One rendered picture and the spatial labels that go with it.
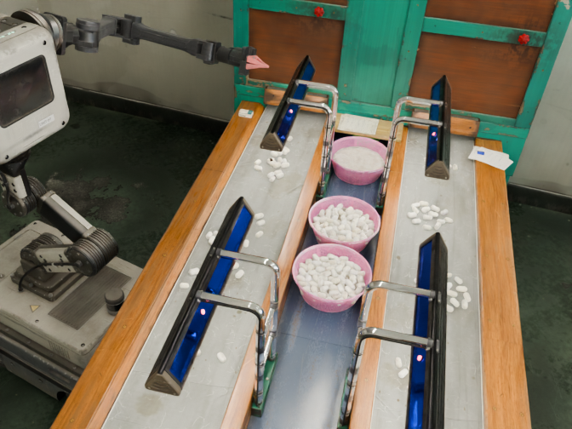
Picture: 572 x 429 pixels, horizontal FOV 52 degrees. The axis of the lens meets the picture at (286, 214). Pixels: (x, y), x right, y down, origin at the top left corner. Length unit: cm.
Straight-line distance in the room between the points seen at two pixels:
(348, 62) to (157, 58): 165
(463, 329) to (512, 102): 118
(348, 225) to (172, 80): 212
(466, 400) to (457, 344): 19
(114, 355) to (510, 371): 114
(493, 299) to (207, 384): 95
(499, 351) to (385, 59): 136
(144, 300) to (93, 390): 33
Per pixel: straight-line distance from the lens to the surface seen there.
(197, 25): 371
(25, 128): 191
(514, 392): 181
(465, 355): 187
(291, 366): 182
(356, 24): 258
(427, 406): 128
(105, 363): 176
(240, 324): 183
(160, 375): 129
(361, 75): 268
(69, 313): 229
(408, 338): 136
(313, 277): 197
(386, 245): 209
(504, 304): 202
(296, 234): 208
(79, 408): 169
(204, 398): 168
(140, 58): 402
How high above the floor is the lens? 216
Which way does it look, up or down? 40 degrees down
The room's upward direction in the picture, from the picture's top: 4 degrees clockwise
